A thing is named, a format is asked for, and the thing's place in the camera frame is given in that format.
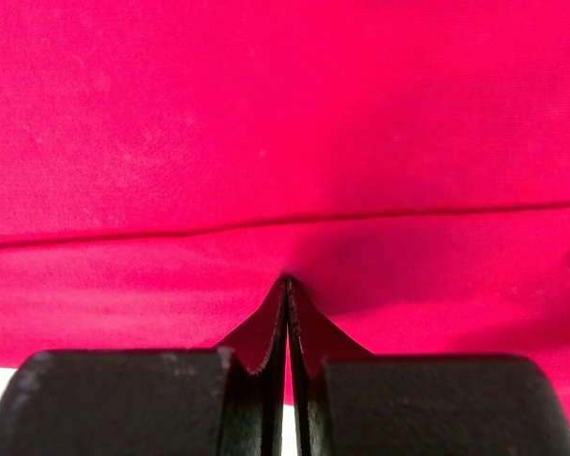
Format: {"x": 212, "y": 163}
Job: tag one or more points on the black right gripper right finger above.
{"x": 350, "y": 401}

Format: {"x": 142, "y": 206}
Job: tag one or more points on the red t shirt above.
{"x": 163, "y": 162}

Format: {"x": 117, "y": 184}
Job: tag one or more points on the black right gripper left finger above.
{"x": 224, "y": 400}

